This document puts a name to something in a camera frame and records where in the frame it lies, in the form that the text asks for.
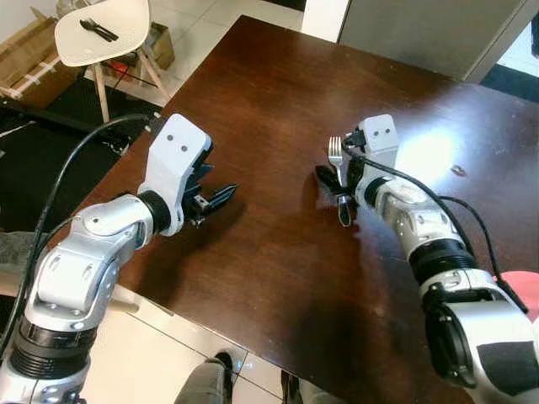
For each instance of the robot leg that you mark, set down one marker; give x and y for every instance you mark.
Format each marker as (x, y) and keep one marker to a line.
(312, 393)
(206, 383)

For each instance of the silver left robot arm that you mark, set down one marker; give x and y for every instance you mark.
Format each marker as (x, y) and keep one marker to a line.
(80, 269)

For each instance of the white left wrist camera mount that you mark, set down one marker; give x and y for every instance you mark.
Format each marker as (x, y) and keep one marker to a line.
(173, 156)

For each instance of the robot left leg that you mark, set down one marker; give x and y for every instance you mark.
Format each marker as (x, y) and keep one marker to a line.
(206, 383)

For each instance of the silver metal fork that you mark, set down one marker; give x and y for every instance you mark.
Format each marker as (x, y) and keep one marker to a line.
(336, 153)

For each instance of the white chair with wooden legs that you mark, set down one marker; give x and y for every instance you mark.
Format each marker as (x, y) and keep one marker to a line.
(101, 38)

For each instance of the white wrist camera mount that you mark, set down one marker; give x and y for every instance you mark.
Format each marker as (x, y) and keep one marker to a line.
(173, 156)
(381, 139)

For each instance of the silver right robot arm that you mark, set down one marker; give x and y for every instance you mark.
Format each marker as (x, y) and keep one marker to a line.
(472, 328)

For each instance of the small cardboard box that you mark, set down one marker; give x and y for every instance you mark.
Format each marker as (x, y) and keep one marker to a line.
(160, 46)

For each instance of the dark rug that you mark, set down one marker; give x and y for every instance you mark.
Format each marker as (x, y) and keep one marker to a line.
(514, 84)

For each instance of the robot right leg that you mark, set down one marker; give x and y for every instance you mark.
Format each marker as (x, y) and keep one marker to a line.
(312, 393)

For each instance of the grey cabinet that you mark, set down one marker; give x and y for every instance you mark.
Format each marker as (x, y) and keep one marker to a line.
(421, 29)

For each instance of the red plate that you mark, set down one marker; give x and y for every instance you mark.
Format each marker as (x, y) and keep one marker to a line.
(526, 290)

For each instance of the black fork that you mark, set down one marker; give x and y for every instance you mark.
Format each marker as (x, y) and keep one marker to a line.
(94, 29)

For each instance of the large cardboard box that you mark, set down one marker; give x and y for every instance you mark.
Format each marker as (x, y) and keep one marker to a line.
(29, 63)

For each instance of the white pillar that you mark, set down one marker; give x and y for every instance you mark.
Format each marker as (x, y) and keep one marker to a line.
(324, 18)

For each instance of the black knife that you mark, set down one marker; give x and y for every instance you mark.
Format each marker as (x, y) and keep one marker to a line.
(108, 34)

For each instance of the black floor mat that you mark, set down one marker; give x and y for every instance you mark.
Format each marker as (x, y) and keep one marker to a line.
(38, 160)

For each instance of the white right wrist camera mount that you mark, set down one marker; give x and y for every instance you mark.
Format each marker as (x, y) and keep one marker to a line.
(381, 139)

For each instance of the small dark crumb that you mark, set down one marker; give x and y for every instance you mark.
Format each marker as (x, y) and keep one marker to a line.
(459, 171)

